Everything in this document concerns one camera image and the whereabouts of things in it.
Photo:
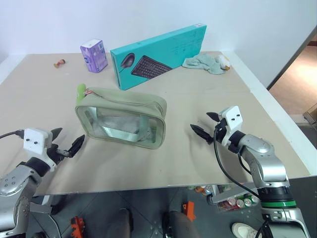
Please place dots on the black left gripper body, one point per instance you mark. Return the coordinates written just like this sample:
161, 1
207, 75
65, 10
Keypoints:
57, 151

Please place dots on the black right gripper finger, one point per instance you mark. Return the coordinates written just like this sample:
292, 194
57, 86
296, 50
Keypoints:
213, 115
201, 133

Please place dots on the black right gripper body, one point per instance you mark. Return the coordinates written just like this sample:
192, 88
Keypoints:
220, 131

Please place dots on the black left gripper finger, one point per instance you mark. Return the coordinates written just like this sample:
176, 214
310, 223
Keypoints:
57, 132
77, 144

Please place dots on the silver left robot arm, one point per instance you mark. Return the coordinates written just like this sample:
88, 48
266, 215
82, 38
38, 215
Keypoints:
15, 184

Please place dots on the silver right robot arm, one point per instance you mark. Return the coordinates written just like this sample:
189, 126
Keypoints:
266, 163

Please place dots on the green transparent pouch bag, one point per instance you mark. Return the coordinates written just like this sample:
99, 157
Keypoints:
123, 119

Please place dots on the bright green fabric tab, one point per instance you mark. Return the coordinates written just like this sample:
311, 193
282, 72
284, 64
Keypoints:
80, 93

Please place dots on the pale green cloth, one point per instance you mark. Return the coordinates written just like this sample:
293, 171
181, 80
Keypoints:
205, 63

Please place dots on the white plush toy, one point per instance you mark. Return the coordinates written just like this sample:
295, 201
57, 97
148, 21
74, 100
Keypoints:
223, 62

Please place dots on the orange drink can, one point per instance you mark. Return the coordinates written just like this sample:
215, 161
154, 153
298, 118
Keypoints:
199, 190

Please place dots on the clear plastic bin of cans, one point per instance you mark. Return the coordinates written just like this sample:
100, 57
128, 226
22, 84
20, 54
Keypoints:
235, 198

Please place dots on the small red brown figurine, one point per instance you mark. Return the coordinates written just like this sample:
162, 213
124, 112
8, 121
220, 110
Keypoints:
59, 63

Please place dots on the red drink can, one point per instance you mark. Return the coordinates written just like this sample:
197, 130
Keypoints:
226, 204
239, 203

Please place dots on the green drink can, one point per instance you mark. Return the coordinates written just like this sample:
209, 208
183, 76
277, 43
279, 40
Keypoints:
255, 198
248, 201

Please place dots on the orange and black tool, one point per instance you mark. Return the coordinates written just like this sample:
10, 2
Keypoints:
77, 224

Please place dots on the orange plastic block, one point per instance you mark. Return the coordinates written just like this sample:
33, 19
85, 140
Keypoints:
189, 210

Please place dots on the teal keyboard box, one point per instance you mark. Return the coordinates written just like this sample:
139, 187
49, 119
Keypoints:
158, 57

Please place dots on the purple tissue pack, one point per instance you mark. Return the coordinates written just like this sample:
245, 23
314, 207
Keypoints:
94, 55

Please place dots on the dark rounded shape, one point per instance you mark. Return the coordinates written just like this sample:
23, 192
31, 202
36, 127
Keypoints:
123, 223
178, 225

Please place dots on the grey metal box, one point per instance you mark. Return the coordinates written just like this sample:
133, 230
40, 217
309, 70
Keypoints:
311, 113

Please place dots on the white shoe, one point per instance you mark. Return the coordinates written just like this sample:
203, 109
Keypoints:
244, 230

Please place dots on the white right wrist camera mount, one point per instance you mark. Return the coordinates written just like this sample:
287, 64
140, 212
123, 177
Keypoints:
232, 119

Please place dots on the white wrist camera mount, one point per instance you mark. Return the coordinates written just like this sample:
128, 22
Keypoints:
34, 141
232, 119

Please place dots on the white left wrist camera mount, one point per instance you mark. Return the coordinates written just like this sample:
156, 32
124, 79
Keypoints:
34, 141

